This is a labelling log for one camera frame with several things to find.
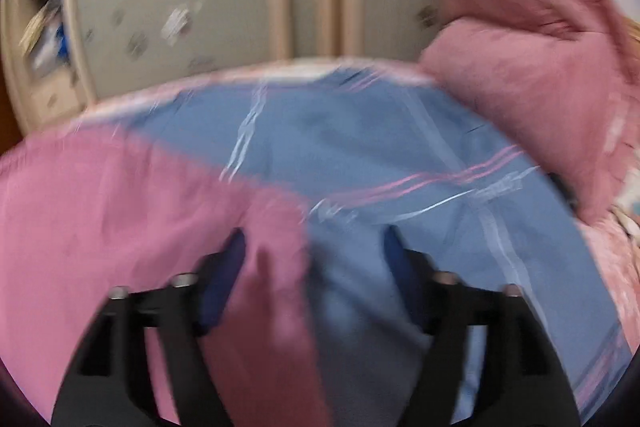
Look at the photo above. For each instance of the pink and cream hooded jacket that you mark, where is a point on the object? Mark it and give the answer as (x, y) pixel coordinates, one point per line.
(125, 207)

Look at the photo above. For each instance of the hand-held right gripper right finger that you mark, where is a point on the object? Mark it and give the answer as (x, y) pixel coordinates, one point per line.
(400, 267)

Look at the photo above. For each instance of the blue plaid bed sheet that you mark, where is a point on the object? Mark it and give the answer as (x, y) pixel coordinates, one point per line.
(400, 147)

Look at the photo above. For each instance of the clear plastic storage box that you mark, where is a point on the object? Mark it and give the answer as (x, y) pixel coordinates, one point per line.
(45, 49)

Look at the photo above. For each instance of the beige wardrobe with frosted doors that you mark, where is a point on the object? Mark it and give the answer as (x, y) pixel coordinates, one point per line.
(225, 7)

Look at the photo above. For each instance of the pink fluffy comforter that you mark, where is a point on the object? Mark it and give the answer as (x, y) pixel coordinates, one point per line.
(525, 57)

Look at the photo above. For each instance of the blue cloth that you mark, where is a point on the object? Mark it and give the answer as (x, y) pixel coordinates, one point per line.
(61, 34)

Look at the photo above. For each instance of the pink floral sheet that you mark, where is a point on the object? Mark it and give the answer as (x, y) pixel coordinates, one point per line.
(610, 242)

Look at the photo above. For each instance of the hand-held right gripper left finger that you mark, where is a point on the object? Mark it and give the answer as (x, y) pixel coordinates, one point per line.
(225, 282)

